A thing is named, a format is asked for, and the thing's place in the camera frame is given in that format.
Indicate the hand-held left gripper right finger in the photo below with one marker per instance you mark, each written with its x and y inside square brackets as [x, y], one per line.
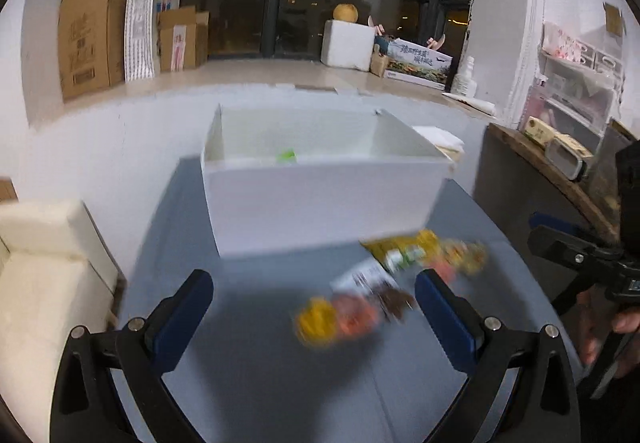
[445, 318]

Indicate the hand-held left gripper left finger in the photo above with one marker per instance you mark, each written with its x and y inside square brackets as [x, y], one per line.
[182, 318]

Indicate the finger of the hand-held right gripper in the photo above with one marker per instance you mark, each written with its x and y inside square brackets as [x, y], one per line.
[555, 225]
[585, 288]

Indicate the orange small packet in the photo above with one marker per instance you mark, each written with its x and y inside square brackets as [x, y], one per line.
[443, 270]

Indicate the yellow jelly cup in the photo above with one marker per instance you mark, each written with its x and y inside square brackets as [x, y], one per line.
[470, 255]

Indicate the yellow snack packet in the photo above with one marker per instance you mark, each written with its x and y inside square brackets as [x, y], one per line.
[400, 250]

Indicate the brown orange snack packet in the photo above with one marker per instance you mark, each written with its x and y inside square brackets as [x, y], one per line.
[350, 313]

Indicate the white cardboard box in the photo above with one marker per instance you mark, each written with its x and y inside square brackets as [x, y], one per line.
[310, 208]

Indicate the wide green snack packet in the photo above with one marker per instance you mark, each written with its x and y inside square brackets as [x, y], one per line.
[287, 155]

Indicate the person's right hand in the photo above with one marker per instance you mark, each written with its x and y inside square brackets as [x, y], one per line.
[587, 333]

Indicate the clear glass tank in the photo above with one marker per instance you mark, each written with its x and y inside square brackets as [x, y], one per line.
[605, 173]

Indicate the yellow spotted pack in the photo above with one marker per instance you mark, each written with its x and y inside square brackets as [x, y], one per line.
[572, 146]

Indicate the brown stone counter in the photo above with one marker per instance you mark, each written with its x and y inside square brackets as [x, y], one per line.
[520, 150]

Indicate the yellow green label pack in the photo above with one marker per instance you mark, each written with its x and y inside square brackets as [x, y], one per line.
[537, 130]

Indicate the grey blue tablecloth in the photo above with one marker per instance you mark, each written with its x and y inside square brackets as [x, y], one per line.
[280, 373]

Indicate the clear plastic drawer unit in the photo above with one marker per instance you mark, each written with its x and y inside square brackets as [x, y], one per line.
[575, 98]

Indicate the yellow tissue pack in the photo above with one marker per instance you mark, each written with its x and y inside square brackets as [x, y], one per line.
[440, 135]

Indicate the cream leather sofa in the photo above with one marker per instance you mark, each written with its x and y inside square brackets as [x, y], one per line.
[40, 283]

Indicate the rolled white paper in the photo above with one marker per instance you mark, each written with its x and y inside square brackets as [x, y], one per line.
[470, 102]

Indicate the white spray bottle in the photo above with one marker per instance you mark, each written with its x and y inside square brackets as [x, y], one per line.
[465, 80]

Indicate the pink floral pack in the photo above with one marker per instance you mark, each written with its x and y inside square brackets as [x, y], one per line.
[557, 40]

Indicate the landscape printed carton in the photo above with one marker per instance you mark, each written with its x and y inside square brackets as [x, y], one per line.
[415, 63]

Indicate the flat cardboard sheet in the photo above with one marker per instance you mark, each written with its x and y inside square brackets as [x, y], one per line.
[7, 190]

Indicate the pink slipper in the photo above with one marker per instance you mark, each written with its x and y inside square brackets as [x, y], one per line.
[436, 43]
[376, 26]

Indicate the small brown cardboard box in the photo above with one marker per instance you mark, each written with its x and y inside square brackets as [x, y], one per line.
[180, 43]

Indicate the white foam box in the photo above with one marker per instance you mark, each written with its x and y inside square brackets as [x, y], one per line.
[345, 45]

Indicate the large brown cardboard box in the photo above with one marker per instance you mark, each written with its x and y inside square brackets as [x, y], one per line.
[85, 38]

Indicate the dotted white paper bag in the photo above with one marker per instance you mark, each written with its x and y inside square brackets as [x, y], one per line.
[140, 23]

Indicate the yellow pomelo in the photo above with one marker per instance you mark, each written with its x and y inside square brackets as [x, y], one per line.
[346, 13]

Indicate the cardboard piece on wall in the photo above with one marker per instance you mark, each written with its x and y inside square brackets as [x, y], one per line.
[614, 20]

